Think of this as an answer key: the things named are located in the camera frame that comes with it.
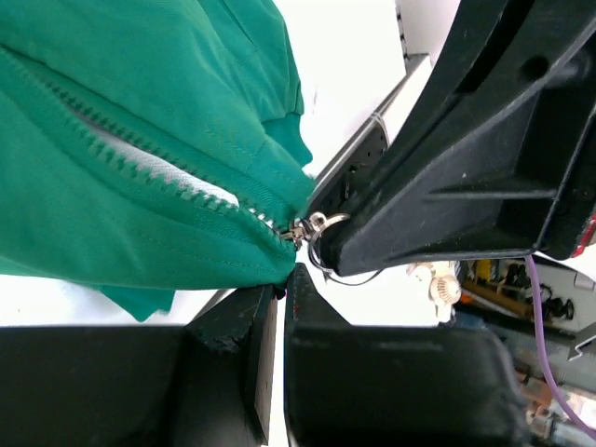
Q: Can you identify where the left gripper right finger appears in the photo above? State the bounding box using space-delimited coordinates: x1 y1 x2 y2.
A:
284 264 529 446

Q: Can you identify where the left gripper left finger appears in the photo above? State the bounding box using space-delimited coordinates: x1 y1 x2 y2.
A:
1 286 278 446

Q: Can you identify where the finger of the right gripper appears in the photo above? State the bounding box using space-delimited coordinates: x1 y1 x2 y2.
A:
320 1 595 276

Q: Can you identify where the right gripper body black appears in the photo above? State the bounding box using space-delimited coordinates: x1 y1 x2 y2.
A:
535 85 595 260

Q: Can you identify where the green jacket white lining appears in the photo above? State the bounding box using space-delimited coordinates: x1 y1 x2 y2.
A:
1 1 314 320

